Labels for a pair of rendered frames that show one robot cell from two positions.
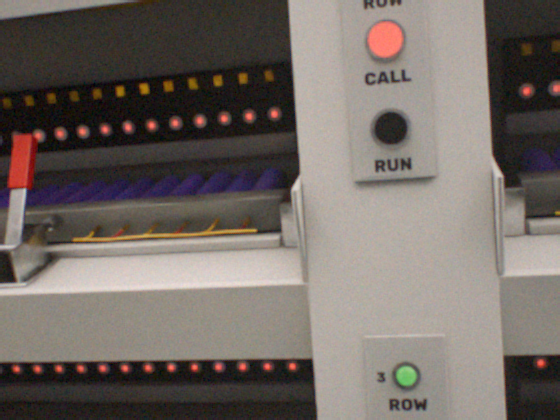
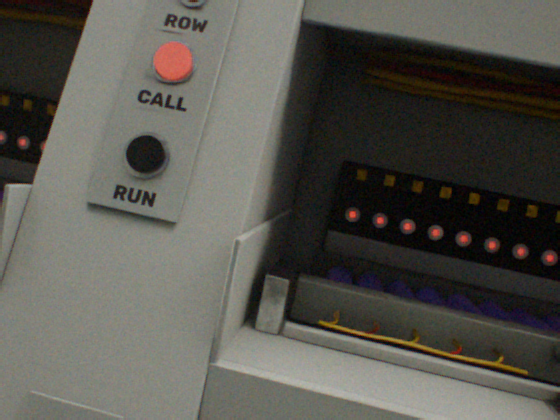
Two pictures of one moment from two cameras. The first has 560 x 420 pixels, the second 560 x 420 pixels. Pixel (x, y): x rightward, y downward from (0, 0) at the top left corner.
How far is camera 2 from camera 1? 0.15 m
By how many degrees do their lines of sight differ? 13
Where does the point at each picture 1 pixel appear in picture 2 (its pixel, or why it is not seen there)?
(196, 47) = not seen: hidden behind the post
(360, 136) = (111, 154)
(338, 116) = (98, 126)
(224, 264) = not seen: outside the picture
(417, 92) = (188, 125)
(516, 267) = (237, 360)
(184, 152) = (20, 172)
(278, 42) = not seen: hidden behind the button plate
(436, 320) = (120, 396)
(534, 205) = (305, 310)
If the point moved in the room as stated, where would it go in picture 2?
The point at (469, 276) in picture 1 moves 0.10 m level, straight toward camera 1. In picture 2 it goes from (176, 353) to (14, 380)
